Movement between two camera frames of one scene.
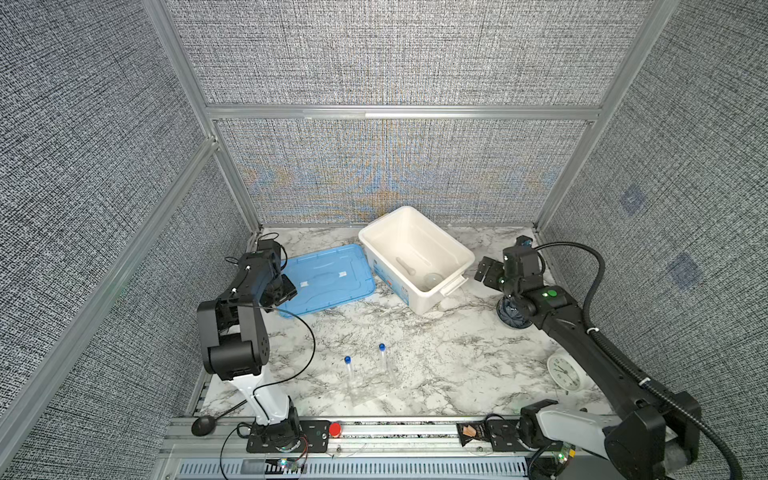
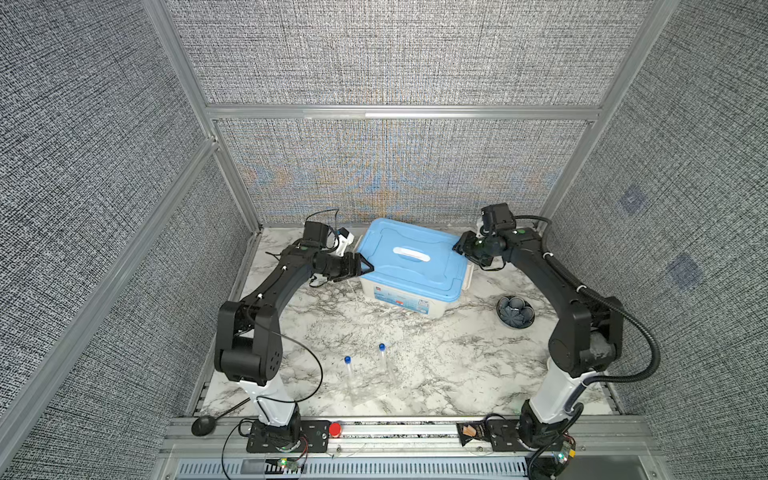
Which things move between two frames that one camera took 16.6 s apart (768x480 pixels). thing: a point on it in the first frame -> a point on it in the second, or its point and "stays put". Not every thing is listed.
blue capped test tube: x=348 y=360 stays put
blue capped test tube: x=382 y=347 stays put
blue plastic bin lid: x=326 y=277 -> x=414 y=259
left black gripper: x=289 y=290 -> x=349 y=271
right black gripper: x=496 y=268 -> x=463 y=246
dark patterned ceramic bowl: x=510 y=314 stays put
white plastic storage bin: x=413 y=258 -> x=419 y=303
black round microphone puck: x=203 y=426 stays put
